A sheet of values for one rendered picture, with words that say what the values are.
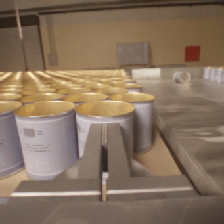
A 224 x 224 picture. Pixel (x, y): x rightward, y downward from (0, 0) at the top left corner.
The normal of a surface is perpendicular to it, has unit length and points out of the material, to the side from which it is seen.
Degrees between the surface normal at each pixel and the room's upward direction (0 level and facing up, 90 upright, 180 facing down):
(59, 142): 91
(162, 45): 90
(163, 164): 3
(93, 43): 90
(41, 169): 90
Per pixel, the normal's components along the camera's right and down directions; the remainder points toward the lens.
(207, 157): -0.05, -0.96
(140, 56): -0.10, 0.32
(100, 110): 0.21, 0.28
